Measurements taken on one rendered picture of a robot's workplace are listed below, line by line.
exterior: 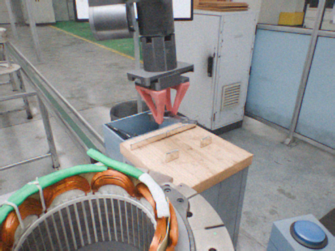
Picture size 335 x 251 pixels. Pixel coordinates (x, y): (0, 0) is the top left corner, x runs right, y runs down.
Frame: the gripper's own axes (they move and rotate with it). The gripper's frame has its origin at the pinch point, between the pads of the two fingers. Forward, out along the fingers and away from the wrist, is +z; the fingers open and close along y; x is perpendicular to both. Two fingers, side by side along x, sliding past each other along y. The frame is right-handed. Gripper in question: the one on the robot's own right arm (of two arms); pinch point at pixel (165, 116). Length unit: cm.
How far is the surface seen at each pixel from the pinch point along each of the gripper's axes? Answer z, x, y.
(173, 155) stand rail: 7.0, 2.4, 0.8
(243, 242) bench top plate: 38.1, 7.6, -15.0
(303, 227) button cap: 12.1, 24.8, -4.9
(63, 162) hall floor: 103, -184, -17
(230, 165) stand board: 9.1, 10.2, -6.4
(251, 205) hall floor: 117, -48, -102
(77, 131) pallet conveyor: 33, -81, -6
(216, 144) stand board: 8.9, 3.4, -10.0
